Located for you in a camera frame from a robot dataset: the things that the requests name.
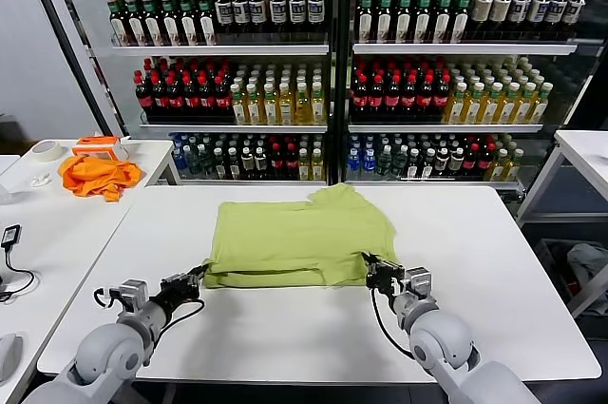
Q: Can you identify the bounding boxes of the black storage crate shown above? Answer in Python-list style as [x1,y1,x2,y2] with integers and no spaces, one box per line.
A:
[534,237,608,318]

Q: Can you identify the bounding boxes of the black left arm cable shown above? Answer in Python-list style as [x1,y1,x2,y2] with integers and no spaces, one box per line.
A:
[93,285,206,368]

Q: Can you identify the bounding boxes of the crumpled orange cloth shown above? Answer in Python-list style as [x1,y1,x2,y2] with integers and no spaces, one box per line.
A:
[57,155,143,204]

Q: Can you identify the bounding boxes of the white side table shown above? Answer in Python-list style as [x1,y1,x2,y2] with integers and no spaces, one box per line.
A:
[0,139,182,208]
[515,129,608,319]

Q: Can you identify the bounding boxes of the yellow juice bottle green label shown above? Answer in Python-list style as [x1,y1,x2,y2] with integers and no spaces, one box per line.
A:
[309,81,329,125]
[230,83,250,126]
[445,82,469,125]
[246,83,266,126]
[529,82,555,125]
[463,82,485,125]
[512,82,537,125]
[262,82,281,126]
[277,82,297,126]
[496,82,520,125]
[294,81,314,126]
[479,82,503,125]

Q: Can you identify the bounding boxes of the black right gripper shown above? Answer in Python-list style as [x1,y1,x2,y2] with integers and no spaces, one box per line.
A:
[360,252,408,300]

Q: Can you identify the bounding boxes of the glass drinks display cabinet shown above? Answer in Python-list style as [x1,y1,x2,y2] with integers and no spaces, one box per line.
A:
[18,0,608,192]

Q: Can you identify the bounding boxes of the black adapter cable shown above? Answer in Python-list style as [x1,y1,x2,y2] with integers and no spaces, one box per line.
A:
[0,245,39,304]

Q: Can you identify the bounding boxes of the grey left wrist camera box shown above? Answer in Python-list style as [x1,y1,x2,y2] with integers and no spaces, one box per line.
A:
[117,279,151,306]

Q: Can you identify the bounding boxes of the small blue water bottle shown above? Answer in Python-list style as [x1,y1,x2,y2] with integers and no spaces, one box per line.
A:
[361,147,378,181]
[346,147,362,181]
[171,146,187,177]

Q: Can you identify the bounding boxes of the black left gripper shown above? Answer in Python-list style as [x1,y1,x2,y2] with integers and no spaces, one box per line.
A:
[159,263,213,304]

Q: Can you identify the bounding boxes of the dark drink bottle beige label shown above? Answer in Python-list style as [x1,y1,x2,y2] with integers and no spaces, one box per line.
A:
[489,0,512,40]
[470,0,494,40]

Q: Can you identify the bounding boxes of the black power adapter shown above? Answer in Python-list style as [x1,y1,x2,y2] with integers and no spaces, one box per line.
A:
[0,223,23,250]

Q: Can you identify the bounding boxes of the small cola bottle red cap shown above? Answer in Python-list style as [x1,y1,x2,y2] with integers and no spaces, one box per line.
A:
[270,142,286,181]
[463,143,480,180]
[477,143,495,180]
[283,142,299,181]

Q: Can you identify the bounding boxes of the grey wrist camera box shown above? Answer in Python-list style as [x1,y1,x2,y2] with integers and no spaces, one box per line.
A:
[406,266,434,301]
[117,279,151,306]

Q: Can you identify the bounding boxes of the dark tea bottle green cap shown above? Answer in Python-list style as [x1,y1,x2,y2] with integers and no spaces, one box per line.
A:
[375,0,396,44]
[122,0,144,48]
[141,0,162,48]
[356,0,377,44]
[196,0,218,47]
[177,0,200,48]
[395,0,416,44]
[159,0,181,48]
[104,0,125,48]
[414,0,436,44]
[451,0,473,44]
[433,0,455,44]

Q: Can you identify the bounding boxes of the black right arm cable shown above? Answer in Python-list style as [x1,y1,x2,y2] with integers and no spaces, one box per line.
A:
[370,285,417,361]

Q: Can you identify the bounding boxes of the small dark bottle white cap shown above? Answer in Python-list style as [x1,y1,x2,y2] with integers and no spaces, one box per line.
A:
[225,146,241,181]
[198,144,214,180]
[448,146,466,180]
[434,146,451,180]
[420,147,436,181]
[239,145,257,181]
[254,145,269,181]
[406,147,422,181]
[211,146,227,181]

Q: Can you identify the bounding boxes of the small green tinted bottle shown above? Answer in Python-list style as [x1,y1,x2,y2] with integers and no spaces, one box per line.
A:
[184,146,200,177]
[377,144,394,181]
[392,144,409,181]

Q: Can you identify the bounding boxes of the dark drink bottle blue label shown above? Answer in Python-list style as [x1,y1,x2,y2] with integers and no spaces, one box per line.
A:
[306,0,328,44]
[525,0,548,40]
[543,0,567,40]
[507,0,530,40]
[562,0,588,40]
[287,0,308,44]
[268,0,290,44]
[248,0,269,44]
[214,0,235,44]
[231,0,252,44]

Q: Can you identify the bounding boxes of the masking tape roll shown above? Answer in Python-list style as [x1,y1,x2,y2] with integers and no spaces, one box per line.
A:
[28,141,68,164]

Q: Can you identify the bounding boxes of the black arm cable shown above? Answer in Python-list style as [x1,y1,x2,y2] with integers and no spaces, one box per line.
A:
[93,285,206,368]
[370,285,417,361]

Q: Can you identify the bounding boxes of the grey cloth bundle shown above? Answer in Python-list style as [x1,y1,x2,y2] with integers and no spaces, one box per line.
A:
[566,241,608,303]

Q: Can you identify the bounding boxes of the small yellow juice bottle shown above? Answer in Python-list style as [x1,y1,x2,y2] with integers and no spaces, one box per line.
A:
[297,147,313,182]
[310,147,326,182]
[505,147,525,182]
[491,147,509,182]

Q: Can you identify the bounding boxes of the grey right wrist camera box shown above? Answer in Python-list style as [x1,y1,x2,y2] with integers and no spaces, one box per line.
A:
[406,266,434,301]

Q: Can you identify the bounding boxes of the grey rounded device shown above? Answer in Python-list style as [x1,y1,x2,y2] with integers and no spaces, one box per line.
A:
[0,333,24,383]

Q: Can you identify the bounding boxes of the light green t-shirt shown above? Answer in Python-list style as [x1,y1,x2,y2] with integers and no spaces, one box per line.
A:
[201,183,403,290]

